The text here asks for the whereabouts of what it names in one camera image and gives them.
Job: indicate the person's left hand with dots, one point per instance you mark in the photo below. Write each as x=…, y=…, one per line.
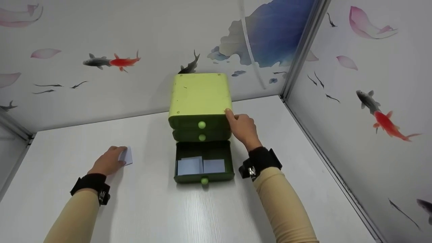
x=107, y=162

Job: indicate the person's right hand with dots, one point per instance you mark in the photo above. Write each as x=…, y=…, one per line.
x=245, y=131

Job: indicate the person's right fingers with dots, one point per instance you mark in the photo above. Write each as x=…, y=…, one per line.
x=244, y=117

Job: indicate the person's left fingers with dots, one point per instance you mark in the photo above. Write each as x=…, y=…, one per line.
x=116, y=150

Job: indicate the person's right thumb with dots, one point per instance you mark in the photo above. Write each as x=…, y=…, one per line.
x=231, y=118

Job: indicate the white paper card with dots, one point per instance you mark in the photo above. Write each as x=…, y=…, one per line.
x=189, y=166
x=128, y=157
x=214, y=166

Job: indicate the light green drawer cabinet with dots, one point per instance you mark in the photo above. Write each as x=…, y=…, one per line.
x=199, y=94

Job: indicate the dark green drawer with knob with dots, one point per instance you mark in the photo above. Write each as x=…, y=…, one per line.
x=202, y=150
x=189, y=135
x=189, y=123

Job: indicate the black wrist band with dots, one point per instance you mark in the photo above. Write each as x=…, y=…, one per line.
x=91, y=184
x=261, y=161

